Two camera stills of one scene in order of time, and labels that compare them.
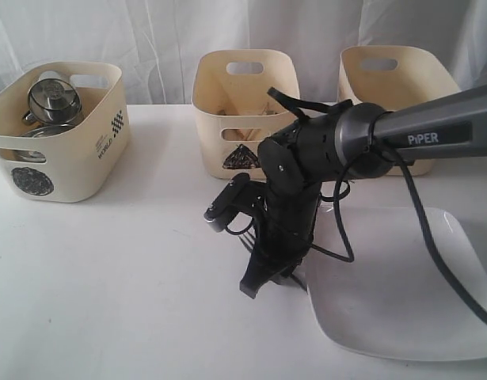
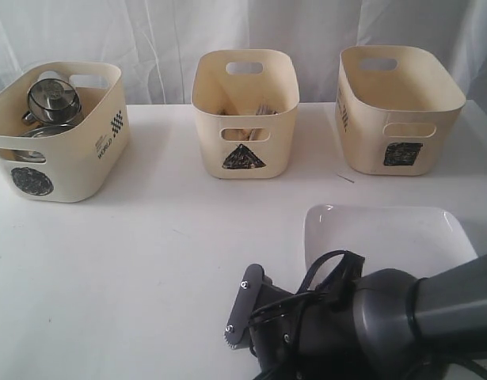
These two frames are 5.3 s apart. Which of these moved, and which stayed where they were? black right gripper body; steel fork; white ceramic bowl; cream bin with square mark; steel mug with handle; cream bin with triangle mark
Moved: black right gripper body; steel fork
Stayed: cream bin with triangle mark; steel mug with handle; white ceramic bowl; cream bin with square mark
